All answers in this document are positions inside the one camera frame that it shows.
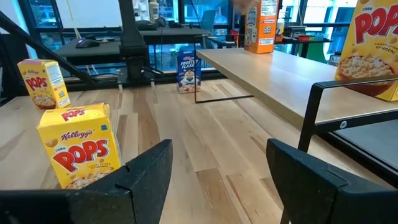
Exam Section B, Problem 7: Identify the orange Frosted Mini Wheats box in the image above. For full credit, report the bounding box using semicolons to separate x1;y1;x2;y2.
243;0;280;55

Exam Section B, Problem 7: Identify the large black-framed window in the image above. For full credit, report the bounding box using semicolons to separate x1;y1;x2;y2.
18;0;358;82

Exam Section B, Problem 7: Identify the wooden shelf with black frame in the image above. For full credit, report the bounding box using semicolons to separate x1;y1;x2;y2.
193;33;398;153

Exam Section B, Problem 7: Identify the black computer mouse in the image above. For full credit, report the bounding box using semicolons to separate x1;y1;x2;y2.
75;38;101;49

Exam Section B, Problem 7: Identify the gray desk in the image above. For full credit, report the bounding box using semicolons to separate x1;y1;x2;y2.
55;27;212;68

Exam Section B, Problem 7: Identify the blue Frosted Flakes box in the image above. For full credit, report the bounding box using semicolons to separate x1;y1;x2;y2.
176;45;202;95
233;0;261;16

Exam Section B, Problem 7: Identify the yellow Corn Pops box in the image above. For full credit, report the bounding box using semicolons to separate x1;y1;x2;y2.
17;58;72;110
36;102;123;190
334;0;398;103

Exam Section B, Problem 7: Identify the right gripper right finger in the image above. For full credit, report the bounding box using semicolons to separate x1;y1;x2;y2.
266;138;398;224

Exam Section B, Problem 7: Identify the white bottle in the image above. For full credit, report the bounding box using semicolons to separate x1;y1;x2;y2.
148;0;160;22

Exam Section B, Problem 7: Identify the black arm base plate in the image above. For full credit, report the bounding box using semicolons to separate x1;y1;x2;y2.
116;67;164;90

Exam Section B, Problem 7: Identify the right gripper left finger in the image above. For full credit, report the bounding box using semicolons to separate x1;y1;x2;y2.
0;139;174;224

